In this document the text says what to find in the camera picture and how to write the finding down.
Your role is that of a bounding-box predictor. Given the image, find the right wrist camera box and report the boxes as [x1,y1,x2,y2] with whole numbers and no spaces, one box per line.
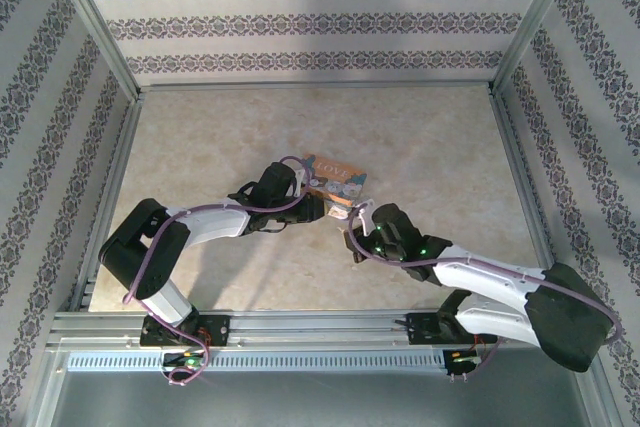
[355,199,377,237]

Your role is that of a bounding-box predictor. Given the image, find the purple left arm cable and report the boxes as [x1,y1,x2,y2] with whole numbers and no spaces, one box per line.
[122,154,315,388]

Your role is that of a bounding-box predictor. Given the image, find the aluminium table side rail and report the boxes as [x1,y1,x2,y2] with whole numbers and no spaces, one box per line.
[73,91,145,313]
[488,86,584,309]

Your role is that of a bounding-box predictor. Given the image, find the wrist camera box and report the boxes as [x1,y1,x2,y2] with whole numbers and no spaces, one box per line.
[293,168,312,197]
[355,199,377,237]

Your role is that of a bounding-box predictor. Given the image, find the aluminium table back rail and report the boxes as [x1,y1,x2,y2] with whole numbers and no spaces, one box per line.
[135,80,496,94]

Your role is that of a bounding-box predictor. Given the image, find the aluminium frame post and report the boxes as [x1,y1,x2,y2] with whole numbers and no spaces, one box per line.
[490,0,586,94]
[44,0,142,99]

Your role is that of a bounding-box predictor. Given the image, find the orange LOVE bear box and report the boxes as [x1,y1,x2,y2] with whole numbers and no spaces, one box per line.
[301,152,369,214]

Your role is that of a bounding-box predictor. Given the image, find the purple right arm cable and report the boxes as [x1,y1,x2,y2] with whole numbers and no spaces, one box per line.
[347,205,624,379]

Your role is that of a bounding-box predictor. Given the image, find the aluminium mounting rail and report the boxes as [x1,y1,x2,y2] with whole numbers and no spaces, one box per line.
[47,306,594,351]

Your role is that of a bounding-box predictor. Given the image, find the grey slotted cable duct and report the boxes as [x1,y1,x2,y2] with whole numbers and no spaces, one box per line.
[67,350,446,373]

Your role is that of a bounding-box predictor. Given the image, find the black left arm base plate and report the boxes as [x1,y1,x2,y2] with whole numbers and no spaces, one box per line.
[139,314,231,348]

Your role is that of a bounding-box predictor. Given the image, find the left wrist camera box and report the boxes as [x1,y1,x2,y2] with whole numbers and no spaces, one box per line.
[293,168,312,197]

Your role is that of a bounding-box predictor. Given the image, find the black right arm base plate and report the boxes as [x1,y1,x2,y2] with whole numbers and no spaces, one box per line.
[394,311,499,346]

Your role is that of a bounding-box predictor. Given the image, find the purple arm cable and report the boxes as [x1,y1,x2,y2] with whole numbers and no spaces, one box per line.
[122,154,315,388]
[347,205,624,379]

